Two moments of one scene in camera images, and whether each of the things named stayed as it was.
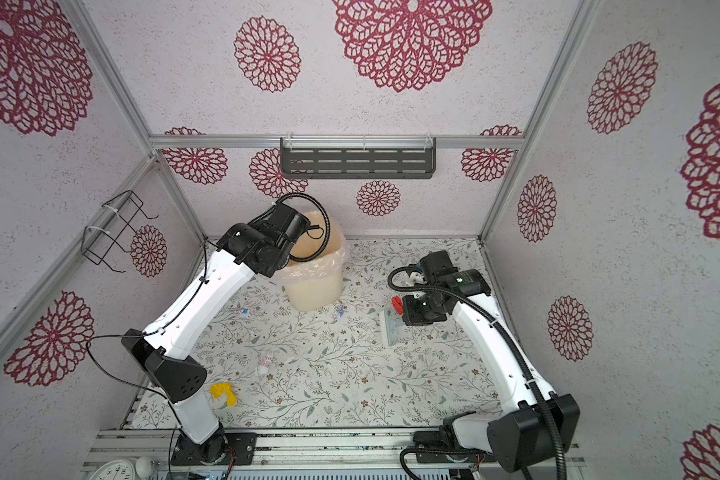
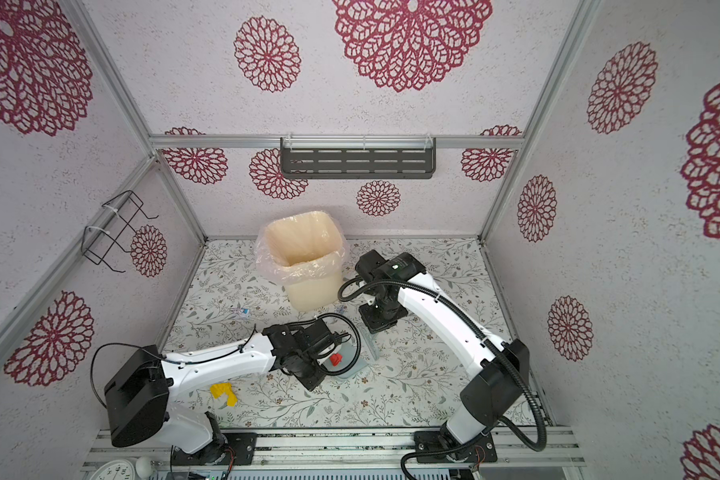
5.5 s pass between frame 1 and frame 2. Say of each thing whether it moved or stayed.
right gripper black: moved
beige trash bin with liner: stayed
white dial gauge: stayed
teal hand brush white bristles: moved
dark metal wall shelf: stayed
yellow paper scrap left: stayed
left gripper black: moved
